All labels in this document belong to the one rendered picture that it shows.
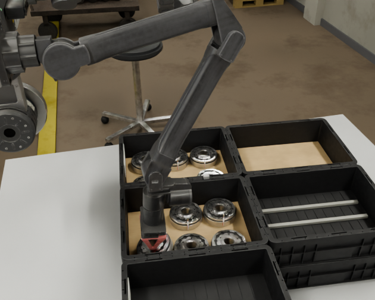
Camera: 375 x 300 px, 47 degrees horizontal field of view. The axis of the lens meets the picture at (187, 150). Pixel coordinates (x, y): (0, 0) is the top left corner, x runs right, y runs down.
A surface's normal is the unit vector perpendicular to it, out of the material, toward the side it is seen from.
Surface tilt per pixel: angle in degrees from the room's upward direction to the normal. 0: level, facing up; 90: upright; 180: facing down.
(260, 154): 0
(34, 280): 0
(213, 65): 83
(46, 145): 0
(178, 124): 76
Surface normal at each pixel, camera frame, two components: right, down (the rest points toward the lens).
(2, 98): 0.22, 0.57
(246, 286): -0.01, -0.81
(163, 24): 0.20, 0.33
